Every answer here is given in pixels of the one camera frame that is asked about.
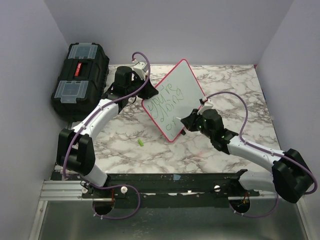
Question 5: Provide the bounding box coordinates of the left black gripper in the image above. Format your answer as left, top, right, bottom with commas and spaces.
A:
126, 75, 159, 101

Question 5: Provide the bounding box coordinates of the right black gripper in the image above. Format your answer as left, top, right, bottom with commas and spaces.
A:
181, 108, 214, 139

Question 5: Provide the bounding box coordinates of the pink-framed whiteboard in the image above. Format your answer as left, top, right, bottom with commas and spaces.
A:
141, 59, 205, 142

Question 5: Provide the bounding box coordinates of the green marker cap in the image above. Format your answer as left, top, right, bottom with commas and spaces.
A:
137, 139, 144, 147

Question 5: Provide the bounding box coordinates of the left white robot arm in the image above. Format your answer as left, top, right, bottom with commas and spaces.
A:
56, 62, 158, 198

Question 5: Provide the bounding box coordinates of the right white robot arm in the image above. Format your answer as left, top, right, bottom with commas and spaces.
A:
181, 109, 315, 203

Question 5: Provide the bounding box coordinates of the blue tape piece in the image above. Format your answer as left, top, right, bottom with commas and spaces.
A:
172, 174, 182, 181

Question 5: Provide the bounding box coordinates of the black plastic toolbox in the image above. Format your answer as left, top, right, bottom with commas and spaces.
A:
51, 42, 110, 123

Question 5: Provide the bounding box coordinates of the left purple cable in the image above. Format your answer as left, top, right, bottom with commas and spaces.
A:
61, 51, 151, 221

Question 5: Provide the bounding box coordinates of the purple cable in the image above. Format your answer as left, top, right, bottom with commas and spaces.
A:
203, 91, 318, 218
61, 51, 151, 221

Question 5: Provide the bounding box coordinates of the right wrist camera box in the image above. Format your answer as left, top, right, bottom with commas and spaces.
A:
197, 97, 214, 115

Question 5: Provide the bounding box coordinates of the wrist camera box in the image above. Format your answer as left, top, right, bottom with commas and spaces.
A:
197, 97, 214, 115
132, 59, 149, 79

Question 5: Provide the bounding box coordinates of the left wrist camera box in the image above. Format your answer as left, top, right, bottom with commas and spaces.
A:
132, 59, 149, 79

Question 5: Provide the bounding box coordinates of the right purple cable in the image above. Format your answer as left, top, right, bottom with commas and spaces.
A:
203, 91, 318, 218

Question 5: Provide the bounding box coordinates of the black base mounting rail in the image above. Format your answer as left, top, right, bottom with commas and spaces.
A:
68, 170, 263, 210

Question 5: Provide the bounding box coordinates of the aluminium extrusion frame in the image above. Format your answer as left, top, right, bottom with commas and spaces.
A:
28, 122, 95, 240

